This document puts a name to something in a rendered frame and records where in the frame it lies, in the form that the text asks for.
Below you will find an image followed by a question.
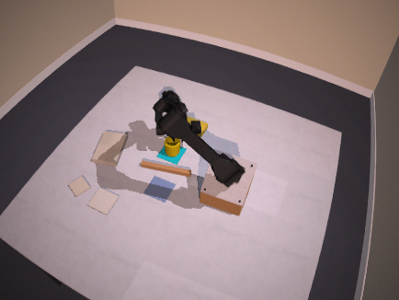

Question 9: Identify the brown wooden bar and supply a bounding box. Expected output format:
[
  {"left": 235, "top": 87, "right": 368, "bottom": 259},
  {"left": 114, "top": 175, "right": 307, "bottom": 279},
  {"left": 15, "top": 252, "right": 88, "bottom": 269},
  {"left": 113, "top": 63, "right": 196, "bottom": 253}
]
[{"left": 141, "top": 161, "right": 191, "bottom": 177}]

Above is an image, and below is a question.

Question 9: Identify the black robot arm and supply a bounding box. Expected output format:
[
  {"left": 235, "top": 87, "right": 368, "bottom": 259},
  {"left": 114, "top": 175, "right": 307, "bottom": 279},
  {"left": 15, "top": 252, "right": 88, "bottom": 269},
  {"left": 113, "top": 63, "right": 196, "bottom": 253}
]
[{"left": 153, "top": 90, "right": 245, "bottom": 188}]

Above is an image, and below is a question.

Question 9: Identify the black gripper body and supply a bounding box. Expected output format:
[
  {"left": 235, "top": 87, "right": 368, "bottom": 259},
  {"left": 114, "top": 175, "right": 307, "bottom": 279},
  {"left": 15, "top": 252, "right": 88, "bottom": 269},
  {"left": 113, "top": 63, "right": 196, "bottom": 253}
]
[{"left": 156, "top": 121, "right": 201, "bottom": 135}]

